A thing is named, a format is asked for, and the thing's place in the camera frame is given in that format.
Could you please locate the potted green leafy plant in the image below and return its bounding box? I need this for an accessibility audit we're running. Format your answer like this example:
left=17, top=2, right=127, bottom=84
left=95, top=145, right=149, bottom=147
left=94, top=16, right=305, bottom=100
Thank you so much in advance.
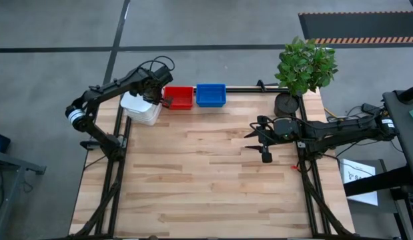
left=274, top=35, right=340, bottom=117

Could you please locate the white cardboard box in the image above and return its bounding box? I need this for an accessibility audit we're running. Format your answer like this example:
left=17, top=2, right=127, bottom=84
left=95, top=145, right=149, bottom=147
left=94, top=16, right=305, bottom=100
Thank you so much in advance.
left=339, top=159, right=380, bottom=207

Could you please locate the black device with blue light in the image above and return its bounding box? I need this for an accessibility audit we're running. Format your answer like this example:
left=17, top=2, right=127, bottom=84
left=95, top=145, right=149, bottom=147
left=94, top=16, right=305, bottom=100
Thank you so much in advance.
left=0, top=130, right=12, bottom=155

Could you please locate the black hazard-striped floor mat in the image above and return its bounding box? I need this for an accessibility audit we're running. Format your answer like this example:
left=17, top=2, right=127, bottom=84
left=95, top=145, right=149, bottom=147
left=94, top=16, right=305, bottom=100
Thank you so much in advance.
left=298, top=11, right=413, bottom=46

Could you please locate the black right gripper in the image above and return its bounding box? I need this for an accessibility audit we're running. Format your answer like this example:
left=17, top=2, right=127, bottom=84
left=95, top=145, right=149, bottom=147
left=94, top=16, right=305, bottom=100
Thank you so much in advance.
left=243, top=115, right=299, bottom=164

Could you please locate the red plastic slotted basket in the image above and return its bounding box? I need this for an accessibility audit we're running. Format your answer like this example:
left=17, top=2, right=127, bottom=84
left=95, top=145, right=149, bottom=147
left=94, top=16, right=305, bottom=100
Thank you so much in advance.
left=163, top=85, right=195, bottom=111

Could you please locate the black office desk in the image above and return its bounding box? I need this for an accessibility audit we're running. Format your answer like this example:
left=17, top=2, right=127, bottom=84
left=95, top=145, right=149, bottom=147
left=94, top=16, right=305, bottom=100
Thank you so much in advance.
left=342, top=83, right=413, bottom=197

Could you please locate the white plastic storage bin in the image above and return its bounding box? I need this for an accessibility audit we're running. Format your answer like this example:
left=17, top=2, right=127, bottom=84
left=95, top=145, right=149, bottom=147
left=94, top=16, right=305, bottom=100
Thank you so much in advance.
left=125, top=105, right=163, bottom=127
left=120, top=90, right=163, bottom=117

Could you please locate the black power adapter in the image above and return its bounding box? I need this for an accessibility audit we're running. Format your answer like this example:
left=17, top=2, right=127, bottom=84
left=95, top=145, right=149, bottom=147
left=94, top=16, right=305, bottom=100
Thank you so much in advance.
left=360, top=102, right=381, bottom=117

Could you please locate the grey metal stand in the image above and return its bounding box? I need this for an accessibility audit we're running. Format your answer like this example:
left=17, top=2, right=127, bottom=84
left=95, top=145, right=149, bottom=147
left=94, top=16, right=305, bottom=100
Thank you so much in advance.
left=0, top=149, right=47, bottom=240

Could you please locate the blue plastic slotted basket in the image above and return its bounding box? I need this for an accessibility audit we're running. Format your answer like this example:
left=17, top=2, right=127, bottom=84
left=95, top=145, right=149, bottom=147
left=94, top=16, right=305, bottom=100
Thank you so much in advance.
left=195, top=83, right=228, bottom=108

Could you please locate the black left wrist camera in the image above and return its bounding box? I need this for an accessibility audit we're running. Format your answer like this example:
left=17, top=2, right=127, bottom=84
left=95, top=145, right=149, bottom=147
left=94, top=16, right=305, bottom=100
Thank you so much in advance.
left=155, top=65, right=174, bottom=85

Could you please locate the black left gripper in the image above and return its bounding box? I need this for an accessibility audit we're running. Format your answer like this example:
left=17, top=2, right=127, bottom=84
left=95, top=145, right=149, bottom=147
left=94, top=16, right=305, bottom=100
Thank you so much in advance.
left=137, top=71, right=173, bottom=109

